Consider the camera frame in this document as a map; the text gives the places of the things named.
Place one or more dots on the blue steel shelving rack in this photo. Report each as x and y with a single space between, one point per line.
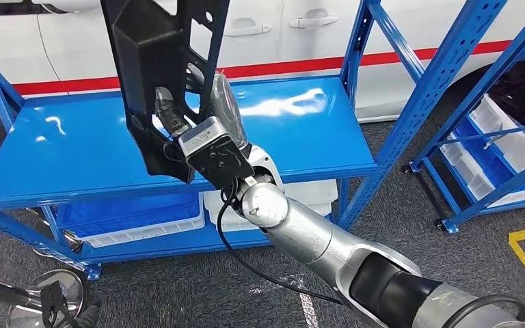
480 93
312 136

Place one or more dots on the black plastic plate holder part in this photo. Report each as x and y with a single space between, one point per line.
154 45

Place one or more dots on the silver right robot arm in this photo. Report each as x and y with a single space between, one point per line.
308 235

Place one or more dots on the white car with red stripe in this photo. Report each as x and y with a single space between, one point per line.
77 45

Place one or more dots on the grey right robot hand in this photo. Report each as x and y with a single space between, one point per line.
231 108

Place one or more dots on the white floor tape strip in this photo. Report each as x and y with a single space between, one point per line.
308 312

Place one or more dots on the chrome stanchion post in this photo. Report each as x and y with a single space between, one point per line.
72 294
70 242

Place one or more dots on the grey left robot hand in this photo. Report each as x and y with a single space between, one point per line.
89 317

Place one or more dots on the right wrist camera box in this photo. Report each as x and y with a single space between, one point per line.
217 154

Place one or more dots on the blue plastic bin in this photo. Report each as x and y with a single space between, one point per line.
131 217

